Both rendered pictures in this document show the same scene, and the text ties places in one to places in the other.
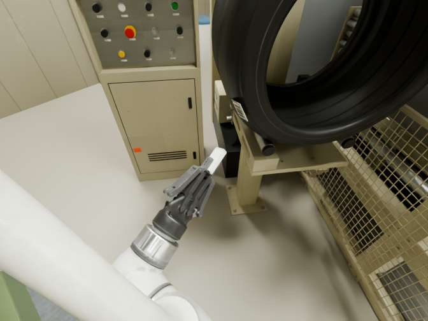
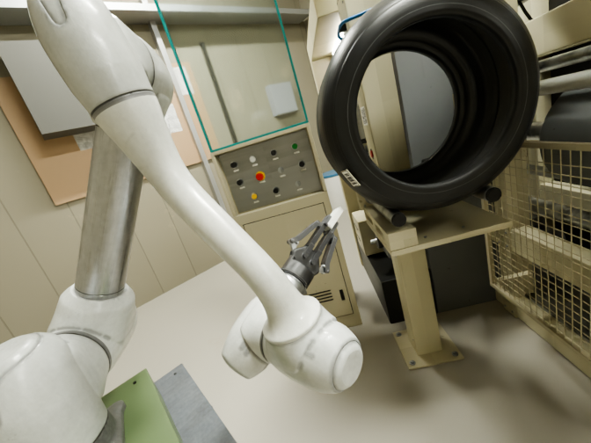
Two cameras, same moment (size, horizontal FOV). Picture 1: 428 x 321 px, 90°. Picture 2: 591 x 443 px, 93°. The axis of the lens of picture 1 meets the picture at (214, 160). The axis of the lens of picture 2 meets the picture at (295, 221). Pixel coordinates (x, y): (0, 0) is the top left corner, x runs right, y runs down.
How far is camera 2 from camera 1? 0.37 m
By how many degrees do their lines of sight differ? 31
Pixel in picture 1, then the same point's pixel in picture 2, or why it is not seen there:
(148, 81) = (279, 214)
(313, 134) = (436, 186)
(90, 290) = (229, 226)
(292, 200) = (501, 338)
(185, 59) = (310, 187)
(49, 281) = (207, 215)
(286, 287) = not seen: outside the picture
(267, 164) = (404, 237)
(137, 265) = not seen: hidden behind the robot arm
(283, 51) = (396, 143)
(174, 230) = (299, 270)
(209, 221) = (378, 382)
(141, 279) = not seen: hidden behind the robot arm
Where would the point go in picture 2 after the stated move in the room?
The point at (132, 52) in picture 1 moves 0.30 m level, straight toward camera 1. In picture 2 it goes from (263, 192) to (267, 201)
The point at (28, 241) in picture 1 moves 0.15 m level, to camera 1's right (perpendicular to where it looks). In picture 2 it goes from (197, 194) to (284, 170)
